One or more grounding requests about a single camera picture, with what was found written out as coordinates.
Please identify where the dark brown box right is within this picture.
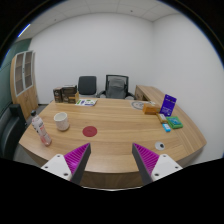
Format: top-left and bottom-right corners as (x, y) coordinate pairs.
(62, 85), (77, 103)

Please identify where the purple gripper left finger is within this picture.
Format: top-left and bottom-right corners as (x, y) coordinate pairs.
(42, 143), (91, 185)

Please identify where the white green leaflet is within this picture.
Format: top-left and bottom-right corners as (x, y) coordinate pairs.
(75, 99), (97, 106)

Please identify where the green flat box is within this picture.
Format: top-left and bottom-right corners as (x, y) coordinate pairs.
(167, 116), (183, 129)

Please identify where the dark brown box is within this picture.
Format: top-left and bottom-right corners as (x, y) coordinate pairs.
(53, 87), (63, 103)
(62, 85), (77, 103)

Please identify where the dark grey visitor chair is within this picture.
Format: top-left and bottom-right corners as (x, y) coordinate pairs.
(78, 76), (97, 95)

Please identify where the grey mesh office chair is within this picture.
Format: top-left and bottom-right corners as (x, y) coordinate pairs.
(96, 74), (136, 99)

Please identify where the clear plastic water bottle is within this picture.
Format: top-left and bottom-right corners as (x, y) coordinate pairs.
(31, 110), (52, 146)

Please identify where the small tan box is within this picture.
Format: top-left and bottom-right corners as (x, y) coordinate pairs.
(156, 113), (167, 123)

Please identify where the round silver cable grommet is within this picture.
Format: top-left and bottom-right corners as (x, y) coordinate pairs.
(155, 142), (165, 150)

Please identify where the black leather armchair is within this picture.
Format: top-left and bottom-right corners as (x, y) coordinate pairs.
(0, 104), (27, 160)

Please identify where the white ceramic cup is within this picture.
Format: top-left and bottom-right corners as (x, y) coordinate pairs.
(54, 112), (69, 131)

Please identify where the dark brown box left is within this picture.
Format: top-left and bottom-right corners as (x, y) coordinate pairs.
(53, 87), (63, 103)

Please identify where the orange-brown tissue box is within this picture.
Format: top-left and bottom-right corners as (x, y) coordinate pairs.
(143, 103), (160, 115)

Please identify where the wooden glass-door cabinet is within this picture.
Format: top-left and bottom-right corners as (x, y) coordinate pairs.
(10, 51), (38, 119)

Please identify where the wooden side cabinet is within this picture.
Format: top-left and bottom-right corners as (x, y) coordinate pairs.
(135, 85), (165, 104)

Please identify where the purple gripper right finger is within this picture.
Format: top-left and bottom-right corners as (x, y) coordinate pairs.
(132, 143), (182, 185)

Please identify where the small blue box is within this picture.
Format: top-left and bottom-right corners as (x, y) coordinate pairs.
(162, 124), (171, 132)

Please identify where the round red coaster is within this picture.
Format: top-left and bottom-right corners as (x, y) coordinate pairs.
(82, 126), (97, 137)

